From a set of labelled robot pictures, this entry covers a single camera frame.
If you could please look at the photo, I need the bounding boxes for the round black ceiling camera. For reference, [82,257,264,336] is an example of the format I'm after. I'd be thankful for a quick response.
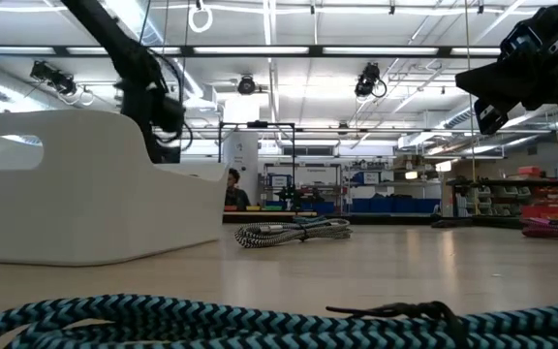
[236,74,258,96]

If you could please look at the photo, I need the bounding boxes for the red braided cable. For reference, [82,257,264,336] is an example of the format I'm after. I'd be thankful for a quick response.
[520,224,558,242]

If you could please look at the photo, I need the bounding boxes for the blue storage bins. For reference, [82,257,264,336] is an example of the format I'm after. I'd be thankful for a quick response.
[346,196,443,215]

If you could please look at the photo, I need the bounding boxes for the dark parts shelf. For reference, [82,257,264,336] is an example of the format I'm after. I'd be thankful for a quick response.
[446,176,558,219]

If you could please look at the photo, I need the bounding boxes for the black white braided cable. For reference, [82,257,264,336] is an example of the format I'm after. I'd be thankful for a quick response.
[233,218,354,249]

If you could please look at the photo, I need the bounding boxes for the black overhead light bar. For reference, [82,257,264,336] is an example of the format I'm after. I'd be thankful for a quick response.
[0,45,503,60]

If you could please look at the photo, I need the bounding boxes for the red storage bins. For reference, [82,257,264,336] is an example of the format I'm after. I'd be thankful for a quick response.
[520,186,558,219]

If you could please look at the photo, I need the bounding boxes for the person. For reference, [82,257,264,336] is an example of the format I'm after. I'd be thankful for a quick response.
[224,167,252,211]

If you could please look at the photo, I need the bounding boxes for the white plastic bin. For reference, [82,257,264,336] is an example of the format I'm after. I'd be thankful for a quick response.
[0,109,230,267]

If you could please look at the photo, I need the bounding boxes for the white hanging ring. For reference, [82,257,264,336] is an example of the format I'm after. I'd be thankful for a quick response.
[188,0,214,34]

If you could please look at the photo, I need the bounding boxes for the black ceiling camera with cables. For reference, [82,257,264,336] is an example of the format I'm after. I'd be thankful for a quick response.
[354,61,388,99]
[29,60,78,97]

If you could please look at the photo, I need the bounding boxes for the black cable tie strap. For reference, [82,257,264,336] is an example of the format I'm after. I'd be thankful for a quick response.
[325,300,469,340]

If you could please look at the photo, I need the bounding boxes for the yellow hanging cord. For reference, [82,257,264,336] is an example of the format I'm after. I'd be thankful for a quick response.
[463,0,479,217]

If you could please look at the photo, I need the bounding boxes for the white cylindrical pillar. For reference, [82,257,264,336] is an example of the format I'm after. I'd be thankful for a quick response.
[223,130,260,207]

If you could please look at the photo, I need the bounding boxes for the blue black braided cable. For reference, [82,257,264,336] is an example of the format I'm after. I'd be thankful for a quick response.
[0,293,558,349]

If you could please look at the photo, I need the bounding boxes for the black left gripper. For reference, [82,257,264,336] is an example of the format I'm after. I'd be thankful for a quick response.
[116,48,187,164]

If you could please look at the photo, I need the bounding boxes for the metal shelf rack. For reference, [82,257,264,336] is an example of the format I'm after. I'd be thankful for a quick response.
[262,162,346,214]

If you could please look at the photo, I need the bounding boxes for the teal braided cable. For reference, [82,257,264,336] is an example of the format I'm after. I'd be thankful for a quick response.
[292,215,329,226]

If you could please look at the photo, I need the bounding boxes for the black table frame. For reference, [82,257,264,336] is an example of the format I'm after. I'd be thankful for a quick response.
[223,210,522,229]

